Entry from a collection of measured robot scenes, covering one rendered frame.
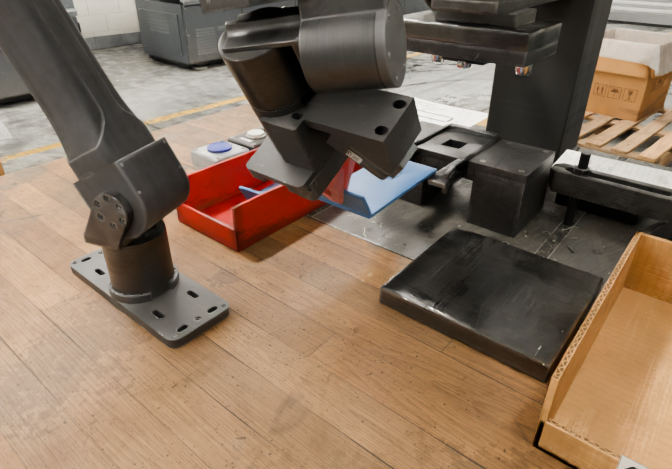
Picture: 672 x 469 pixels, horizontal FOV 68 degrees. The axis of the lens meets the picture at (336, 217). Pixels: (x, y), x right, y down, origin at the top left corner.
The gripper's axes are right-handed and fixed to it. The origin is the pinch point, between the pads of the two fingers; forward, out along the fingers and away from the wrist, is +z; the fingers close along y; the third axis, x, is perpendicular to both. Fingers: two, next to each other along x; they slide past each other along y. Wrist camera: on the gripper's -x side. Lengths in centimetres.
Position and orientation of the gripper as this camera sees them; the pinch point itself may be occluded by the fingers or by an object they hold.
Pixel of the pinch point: (336, 194)
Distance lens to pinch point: 50.4
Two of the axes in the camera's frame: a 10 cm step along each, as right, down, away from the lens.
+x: -7.9, -3.2, 5.2
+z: 2.9, 5.4, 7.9
